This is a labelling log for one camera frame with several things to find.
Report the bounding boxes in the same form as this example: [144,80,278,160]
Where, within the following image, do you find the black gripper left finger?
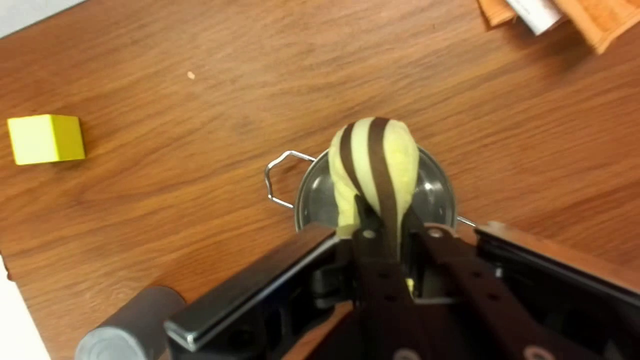
[352,195,435,360]

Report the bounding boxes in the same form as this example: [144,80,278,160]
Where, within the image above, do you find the yellow cube block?
[6,113,86,165]

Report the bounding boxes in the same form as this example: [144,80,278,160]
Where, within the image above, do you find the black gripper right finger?
[403,210,595,360]

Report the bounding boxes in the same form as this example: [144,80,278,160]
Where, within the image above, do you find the yellow brown striped plush object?
[328,116,419,257]

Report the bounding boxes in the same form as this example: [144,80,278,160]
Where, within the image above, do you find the small metal pot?
[262,149,470,230]

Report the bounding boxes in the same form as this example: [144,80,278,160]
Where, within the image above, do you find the orange towel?
[476,0,640,53]

